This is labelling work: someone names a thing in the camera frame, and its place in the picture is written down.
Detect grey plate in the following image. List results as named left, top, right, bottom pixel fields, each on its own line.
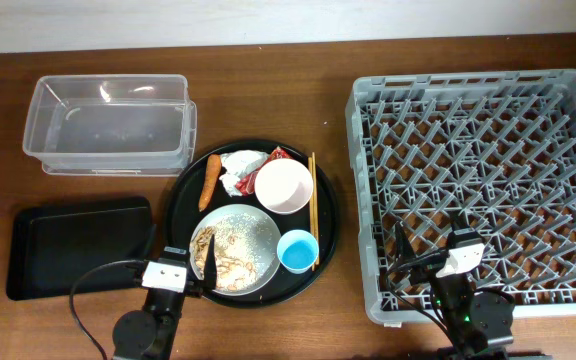
left=189, top=204, right=281, bottom=296

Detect orange carrot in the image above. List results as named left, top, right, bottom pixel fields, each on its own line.
left=198, top=154, right=222, bottom=212

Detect light blue cup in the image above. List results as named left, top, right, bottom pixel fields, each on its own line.
left=277, top=229, right=319, bottom=274

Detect red snack wrapper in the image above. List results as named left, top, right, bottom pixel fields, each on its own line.
left=235, top=147, right=291, bottom=196

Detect white paper napkin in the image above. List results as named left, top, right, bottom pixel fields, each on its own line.
left=219, top=150, right=269, bottom=197

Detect pink white bowl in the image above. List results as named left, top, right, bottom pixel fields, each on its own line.
left=254, top=158, right=314, bottom=215

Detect wooden chopstick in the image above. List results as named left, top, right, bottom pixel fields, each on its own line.
left=311, top=152, right=320, bottom=267
left=308, top=156, right=317, bottom=272

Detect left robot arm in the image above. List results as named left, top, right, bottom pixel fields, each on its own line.
left=112, top=238, right=217, bottom=360

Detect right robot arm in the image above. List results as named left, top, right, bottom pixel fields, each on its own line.
left=386, top=212, right=515, bottom=359

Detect grey dishwasher rack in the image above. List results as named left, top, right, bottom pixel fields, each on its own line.
left=345, top=69, right=576, bottom=327

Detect clear plastic waste bin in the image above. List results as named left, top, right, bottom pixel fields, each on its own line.
left=22, top=74, right=198, bottom=176

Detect food scraps rice and nuts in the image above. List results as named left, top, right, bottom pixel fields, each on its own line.
left=190, top=214, right=274, bottom=294

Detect black rectangular tray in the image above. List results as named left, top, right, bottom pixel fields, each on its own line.
left=6, top=196, right=156, bottom=301

